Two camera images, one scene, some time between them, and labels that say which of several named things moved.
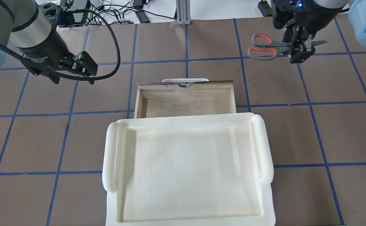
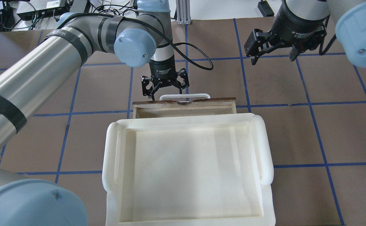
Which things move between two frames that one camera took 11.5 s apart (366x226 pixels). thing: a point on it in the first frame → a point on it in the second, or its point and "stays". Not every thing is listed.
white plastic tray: x=209 y=169 stays
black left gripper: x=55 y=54 → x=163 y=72
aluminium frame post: x=183 y=14 stays
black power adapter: x=265 y=8 stays
